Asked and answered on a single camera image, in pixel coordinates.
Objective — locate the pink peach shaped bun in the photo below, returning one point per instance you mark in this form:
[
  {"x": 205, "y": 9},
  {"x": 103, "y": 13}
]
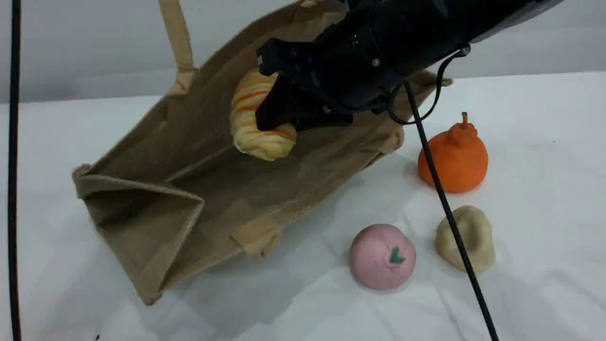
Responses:
[{"x": 381, "y": 258}]

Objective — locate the long striped orange bread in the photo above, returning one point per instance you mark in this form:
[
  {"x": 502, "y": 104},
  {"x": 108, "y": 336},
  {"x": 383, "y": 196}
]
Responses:
[{"x": 258, "y": 139}]

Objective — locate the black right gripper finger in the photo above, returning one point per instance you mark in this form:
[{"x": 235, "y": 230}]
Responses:
[
  {"x": 331, "y": 119},
  {"x": 279, "y": 106}
]

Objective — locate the orange pear shaped pastry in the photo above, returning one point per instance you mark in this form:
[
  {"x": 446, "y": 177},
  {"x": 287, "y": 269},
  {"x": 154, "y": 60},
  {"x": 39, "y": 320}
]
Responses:
[{"x": 461, "y": 161}]

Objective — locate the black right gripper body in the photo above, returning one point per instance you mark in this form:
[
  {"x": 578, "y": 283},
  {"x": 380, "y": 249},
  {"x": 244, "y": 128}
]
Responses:
[{"x": 341, "y": 71}]

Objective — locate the pale yellow egg yolk pastry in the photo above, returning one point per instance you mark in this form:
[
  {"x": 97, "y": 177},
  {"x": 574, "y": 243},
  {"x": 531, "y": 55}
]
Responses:
[{"x": 476, "y": 237}]

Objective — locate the brown burlap tote bag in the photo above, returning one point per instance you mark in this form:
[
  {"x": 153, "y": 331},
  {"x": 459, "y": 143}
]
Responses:
[{"x": 156, "y": 203}]

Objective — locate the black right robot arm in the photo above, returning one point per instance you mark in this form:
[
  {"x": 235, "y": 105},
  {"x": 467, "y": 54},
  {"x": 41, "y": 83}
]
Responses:
[{"x": 473, "y": 19}]

